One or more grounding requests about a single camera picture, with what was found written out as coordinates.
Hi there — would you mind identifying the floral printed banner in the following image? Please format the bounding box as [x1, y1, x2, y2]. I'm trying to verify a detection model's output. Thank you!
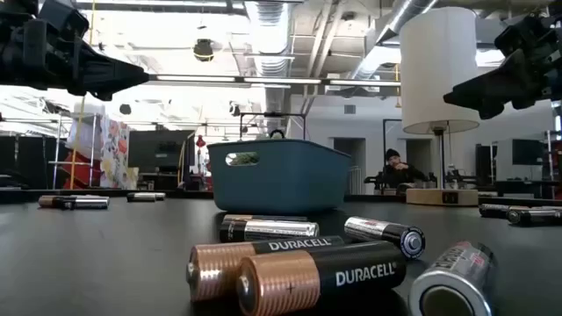
[99, 114, 140, 190]

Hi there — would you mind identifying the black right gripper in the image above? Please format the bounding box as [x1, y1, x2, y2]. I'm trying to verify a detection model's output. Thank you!
[442, 24, 562, 121]

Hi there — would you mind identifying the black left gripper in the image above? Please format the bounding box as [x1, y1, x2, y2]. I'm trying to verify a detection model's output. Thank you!
[0, 17, 151, 103]

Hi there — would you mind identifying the black ceiling dome fixture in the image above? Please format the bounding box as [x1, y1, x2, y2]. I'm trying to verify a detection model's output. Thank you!
[192, 38, 215, 62]

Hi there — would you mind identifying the person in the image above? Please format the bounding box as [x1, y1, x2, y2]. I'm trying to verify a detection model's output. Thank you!
[375, 147, 429, 194]

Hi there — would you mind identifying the red object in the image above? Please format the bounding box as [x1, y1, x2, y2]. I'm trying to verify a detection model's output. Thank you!
[61, 151, 102, 190]

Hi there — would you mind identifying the white shade table lamp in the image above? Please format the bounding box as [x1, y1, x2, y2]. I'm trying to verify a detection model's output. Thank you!
[399, 6, 480, 207]

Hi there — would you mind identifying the yellow pole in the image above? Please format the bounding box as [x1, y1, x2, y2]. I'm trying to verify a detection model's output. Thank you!
[68, 0, 97, 190]

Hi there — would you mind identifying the smooth silver ceiling duct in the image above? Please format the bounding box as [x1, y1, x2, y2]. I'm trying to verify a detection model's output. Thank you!
[346, 0, 440, 89]

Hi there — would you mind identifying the blue plastic bin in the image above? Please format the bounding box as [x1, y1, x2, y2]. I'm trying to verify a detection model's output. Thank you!
[206, 139, 352, 215]

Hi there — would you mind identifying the white metal rack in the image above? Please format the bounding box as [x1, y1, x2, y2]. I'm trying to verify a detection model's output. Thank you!
[47, 112, 97, 190]

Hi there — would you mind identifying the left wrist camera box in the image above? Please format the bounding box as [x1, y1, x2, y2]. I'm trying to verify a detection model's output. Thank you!
[37, 0, 90, 40]

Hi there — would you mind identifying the large black monitor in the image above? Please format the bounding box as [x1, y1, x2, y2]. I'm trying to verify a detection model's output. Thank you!
[128, 129, 196, 173]

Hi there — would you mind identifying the small black monitor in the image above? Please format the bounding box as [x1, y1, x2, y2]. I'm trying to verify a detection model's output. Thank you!
[511, 139, 545, 167]

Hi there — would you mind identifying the overhead light bar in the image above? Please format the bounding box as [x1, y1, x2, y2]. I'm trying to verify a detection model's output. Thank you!
[147, 73, 401, 89]

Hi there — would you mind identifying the black cabinet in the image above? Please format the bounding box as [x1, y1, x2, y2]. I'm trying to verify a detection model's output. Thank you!
[0, 135, 58, 190]

